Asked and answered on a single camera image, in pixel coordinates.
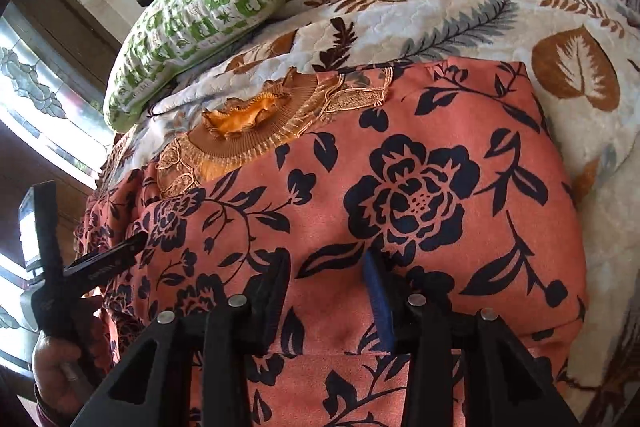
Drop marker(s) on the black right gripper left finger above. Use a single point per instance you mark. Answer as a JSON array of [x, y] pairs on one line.
[[151, 385]]

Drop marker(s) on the leaf pattern quilted blanket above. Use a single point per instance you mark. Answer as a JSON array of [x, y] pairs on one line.
[[581, 57]]

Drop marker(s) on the orange black floral garment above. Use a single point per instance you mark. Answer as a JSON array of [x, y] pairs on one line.
[[444, 173]]

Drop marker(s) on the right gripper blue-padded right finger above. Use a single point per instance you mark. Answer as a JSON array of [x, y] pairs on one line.
[[504, 385]]

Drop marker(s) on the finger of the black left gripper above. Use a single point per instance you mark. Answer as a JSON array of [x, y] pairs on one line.
[[98, 269]]

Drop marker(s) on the person's left hand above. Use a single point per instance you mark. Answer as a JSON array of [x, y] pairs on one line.
[[57, 402]]

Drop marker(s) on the leaded glass window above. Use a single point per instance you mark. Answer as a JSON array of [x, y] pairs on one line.
[[52, 129]]

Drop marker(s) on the green white patterned pillow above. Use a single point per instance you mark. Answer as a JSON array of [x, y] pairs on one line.
[[168, 38]]

